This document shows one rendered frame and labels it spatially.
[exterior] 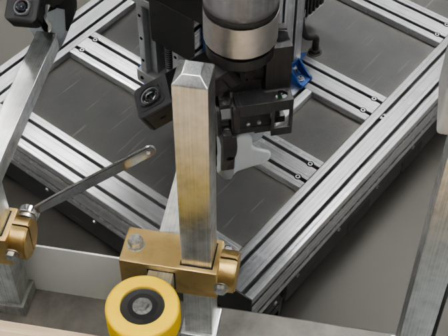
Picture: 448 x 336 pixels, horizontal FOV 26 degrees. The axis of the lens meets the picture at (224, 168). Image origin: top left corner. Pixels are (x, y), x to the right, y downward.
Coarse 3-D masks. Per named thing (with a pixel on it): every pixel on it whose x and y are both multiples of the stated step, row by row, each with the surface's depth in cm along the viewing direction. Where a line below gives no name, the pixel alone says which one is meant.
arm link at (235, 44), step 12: (204, 12) 94; (204, 24) 95; (216, 24) 92; (276, 24) 94; (204, 36) 96; (216, 36) 94; (228, 36) 93; (240, 36) 92; (252, 36) 93; (264, 36) 93; (276, 36) 96; (216, 48) 95; (228, 48) 94; (240, 48) 94; (252, 48) 94; (264, 48) 95
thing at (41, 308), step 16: (32, 288) 127; (0, 304) 125; (16, 304) 124; (32, 304) 127; (48, 304) 127; (64, 304) 127; (80, 304) 127; (96, 304) 127; (16, 320) 125; (32, 320) 125; (48, 320) 125; (64, 320) 125; (80, 320) 125; (96, 320) 125; (224, 320) 125; (240, 320) 125; (256, 320) 125; (272, 320) 125; (288, 320) 125; (304, 320) 126
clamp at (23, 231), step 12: (12, 216) 115; (12, 228) 114; (24, 228) 114; (36, 228) 117; (0, 240) 113; (12, 240) 114; (24, 240) 114; (36, 240) 118; (0, 252) 115; (12, 252) 114; (24, 252) 114
